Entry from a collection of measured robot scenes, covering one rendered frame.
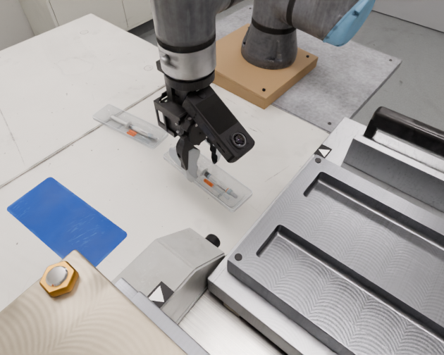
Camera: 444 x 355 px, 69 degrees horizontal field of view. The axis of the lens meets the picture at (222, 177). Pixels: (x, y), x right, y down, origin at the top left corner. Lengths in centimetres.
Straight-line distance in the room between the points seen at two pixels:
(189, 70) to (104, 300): 32
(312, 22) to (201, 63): 40
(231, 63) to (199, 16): 50
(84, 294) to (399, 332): 25
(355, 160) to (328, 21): 42
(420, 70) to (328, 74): 175
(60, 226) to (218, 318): 40
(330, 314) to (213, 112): 30
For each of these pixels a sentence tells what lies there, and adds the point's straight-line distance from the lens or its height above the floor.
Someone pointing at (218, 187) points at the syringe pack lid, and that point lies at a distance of 58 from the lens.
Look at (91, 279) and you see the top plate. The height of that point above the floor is 111.
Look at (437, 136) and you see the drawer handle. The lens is 44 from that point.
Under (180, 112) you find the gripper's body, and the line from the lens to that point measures 50.
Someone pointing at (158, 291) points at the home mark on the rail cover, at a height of 100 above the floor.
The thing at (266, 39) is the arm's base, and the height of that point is 86.
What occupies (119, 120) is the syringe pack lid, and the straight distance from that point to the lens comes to 79.
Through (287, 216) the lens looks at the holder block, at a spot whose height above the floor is 99.
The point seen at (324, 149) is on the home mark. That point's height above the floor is 97.
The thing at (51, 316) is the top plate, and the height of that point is 111.
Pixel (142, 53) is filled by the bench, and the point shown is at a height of 75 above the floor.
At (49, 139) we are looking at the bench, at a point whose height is 75.
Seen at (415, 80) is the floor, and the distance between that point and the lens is 257.
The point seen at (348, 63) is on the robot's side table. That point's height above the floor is 75.
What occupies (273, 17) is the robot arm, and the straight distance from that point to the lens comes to 85.
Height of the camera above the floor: 127
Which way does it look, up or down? 51 degrees down
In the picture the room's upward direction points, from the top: straight up
